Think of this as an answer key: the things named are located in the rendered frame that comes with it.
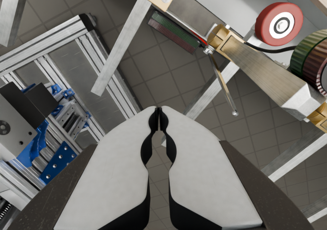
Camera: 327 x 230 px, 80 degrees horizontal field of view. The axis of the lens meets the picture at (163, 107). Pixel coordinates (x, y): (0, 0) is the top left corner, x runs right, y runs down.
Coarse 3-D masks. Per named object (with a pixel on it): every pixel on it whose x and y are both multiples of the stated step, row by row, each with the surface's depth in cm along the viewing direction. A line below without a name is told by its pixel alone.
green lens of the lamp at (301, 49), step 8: (320, 32) 21; (304, 40) 22; (312, 40) 21; (320, 40) 20; (296, 48) 22; (304, 48) 21; (312, 48) 20; (296, 56) 22; (304, 56) 21; (296, 64) 22; (296, 72) 23; (304, 80) 22
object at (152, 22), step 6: (150, 24) 57; (156, 24) 57; (162, 30) 58; (168, 30) 58; (168, 36) 59; (174, 36) 59; (180, 42) 60; (186, 42) 60; (186, 48) 61; (192, 48) 61
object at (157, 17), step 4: (152, 16) 56; (156, 16) 56; (160, 16) 56; (156, 20) 57; (160, 20) 57; (164, 20) 57; (164, 24) 57; (168, 24) 57; (172, 24) 57; (168, 28) 58; (172, 28) 58; (176, 28) 58; (176, 32) 58; (180, 32) 58; (180, 36) 59; (184, 36) 59; (188, 36) 59; (188, 40) 59; (192, 40) 59; (192, 44) 60; (196, 44) 60
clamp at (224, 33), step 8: (224, 24) 44; (216, 32) 43; (224, 32) 43; (232, 32) 42; (208, 40) 45; (216, 40) 43; (224, 40) 43; (240, 40) 43; (216, 48) 44; (224, 56) 45
